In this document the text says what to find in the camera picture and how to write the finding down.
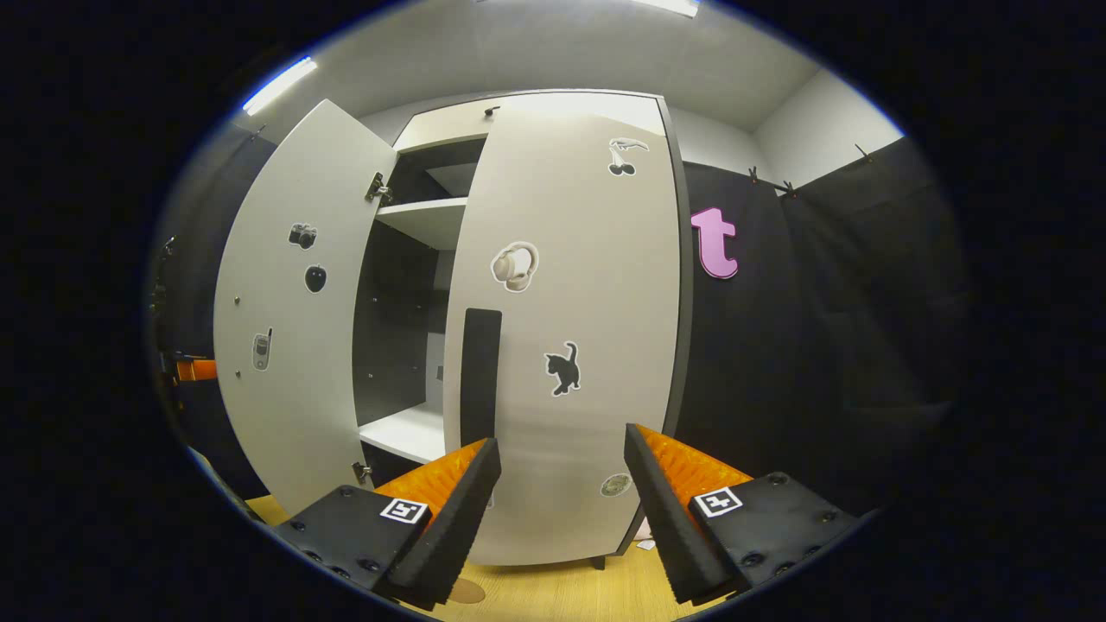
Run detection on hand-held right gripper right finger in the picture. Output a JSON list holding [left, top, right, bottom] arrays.
[[624, 423, 865, 606]]

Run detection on white cabinet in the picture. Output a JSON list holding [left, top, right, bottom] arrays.
[[350, 89, 692, 571]]

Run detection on black backdrop cloth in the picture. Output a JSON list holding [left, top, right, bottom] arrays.
[[151, 121, 960, 519]]

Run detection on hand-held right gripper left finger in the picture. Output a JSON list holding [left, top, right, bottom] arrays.
[[275, 437, 502, 610]]

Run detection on white cabinet door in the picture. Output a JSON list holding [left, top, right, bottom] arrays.
[[442, 91, 692, 568], [213, 99, 398, 517]]

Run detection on ceiling strip light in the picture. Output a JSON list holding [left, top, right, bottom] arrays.
[[242, 56, 318, 116]]

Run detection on white cabinet drawer front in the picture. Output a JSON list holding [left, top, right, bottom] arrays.
[[393, 89, 666, 152]]

